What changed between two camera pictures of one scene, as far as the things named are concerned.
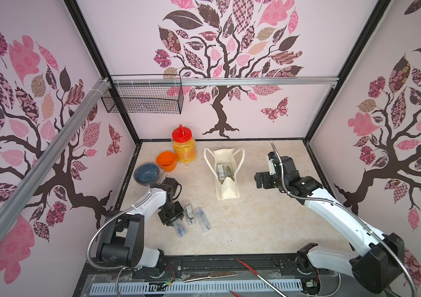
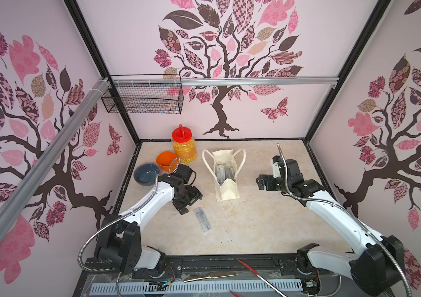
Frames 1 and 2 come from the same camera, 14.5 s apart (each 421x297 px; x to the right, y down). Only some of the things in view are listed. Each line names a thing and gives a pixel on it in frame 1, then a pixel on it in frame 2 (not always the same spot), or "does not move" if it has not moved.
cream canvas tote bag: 225,171 does not move
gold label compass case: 189,213 to 229,174
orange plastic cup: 166,161 does not move
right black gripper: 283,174 does not move
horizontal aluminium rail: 226,81 does not move
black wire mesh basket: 147,99 does not move
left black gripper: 168,221 to 195,195
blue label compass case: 181,229 to 220,172
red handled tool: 255,273 does not move
